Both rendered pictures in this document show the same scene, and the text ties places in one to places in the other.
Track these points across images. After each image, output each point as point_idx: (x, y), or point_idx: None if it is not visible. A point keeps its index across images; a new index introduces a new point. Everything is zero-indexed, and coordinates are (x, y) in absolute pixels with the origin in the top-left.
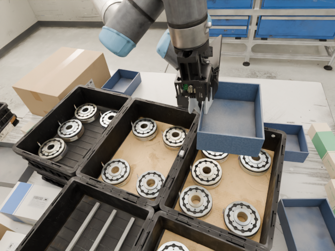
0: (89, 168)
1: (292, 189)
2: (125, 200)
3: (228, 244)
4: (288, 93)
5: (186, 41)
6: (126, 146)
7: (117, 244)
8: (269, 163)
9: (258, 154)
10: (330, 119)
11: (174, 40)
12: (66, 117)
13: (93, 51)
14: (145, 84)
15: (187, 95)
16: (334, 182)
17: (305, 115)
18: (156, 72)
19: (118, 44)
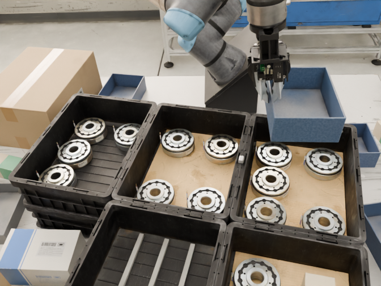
0: (124, 191)
1: (368, 198)
2: (187, 217)
3: (318, 243)
4: (342, 89)
5: (269, 19)
6: (159, 166)
7: (182, 274)
8: (341, 163)
9: (339, 138)
10: None
11: (254, 18)
12: (63, 138)
13: (79, 50)
14: (153, 92)
15: (263, 78)
16: None
17: (367, 114)
18: (165, 76)
19: (190, 25)
